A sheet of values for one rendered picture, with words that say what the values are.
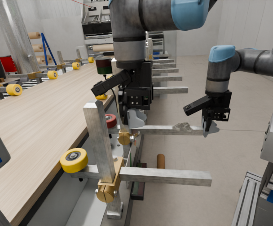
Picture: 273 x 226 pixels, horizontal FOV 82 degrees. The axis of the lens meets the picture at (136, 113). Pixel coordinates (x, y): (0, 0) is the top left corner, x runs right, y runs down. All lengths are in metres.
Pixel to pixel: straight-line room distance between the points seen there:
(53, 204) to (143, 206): 0.92
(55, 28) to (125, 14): 11.15
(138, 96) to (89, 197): 0.54
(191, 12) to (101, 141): 0.31
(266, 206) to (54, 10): 11.38
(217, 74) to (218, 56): 0.06
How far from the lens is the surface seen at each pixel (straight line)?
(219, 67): 0.60
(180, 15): 0.32
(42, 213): 0.63
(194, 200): 1.53
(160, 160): 1.68
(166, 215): 1.43
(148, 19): 0.34
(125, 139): 0.65
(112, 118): 0.71
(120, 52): 0.36
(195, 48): 9.58
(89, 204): 0.77
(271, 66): 0.62
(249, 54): 0.67
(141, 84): 0.39
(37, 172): 0.56
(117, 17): 0.36
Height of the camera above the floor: 1.23
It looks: 27 degrees down
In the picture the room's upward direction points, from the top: 5 degrees counter-clockwise
